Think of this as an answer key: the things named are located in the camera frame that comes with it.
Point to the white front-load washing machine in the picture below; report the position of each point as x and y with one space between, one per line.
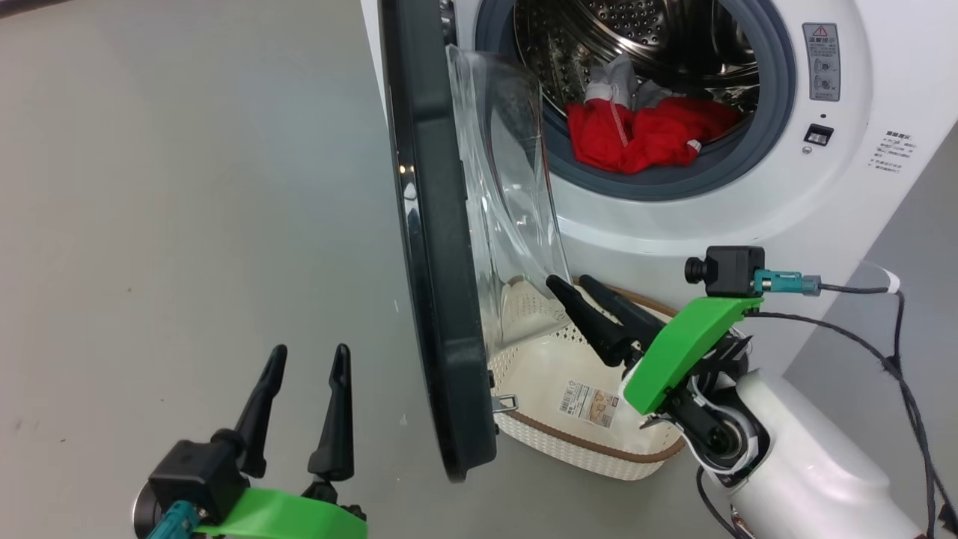
861 187

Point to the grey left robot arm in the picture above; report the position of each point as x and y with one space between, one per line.
142 516

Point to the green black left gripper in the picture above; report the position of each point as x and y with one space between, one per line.
284 516

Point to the small printed text label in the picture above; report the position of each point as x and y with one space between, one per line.
892 152

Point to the cream perforated laundry basket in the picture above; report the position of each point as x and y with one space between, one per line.
539 374

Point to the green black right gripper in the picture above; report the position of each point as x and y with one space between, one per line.
677 352

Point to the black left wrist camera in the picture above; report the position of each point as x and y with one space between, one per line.
198 475

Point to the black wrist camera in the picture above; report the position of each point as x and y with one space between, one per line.
198 475
730 269

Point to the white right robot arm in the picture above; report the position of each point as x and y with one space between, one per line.
808 464

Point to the red garment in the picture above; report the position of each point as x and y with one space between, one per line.
595 138

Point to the printed basket product sticker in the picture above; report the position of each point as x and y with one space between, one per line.
589 404

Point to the small red towel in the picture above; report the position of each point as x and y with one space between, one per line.
673 127

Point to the dark round washer door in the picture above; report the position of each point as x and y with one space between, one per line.
434 299

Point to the grey warning label sticker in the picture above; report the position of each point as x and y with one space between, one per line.
821 64

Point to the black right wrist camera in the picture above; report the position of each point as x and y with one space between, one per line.
730 269

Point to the black door latch socket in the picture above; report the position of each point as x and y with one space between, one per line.
818 135

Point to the white grey garment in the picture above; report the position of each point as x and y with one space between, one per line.
621 78

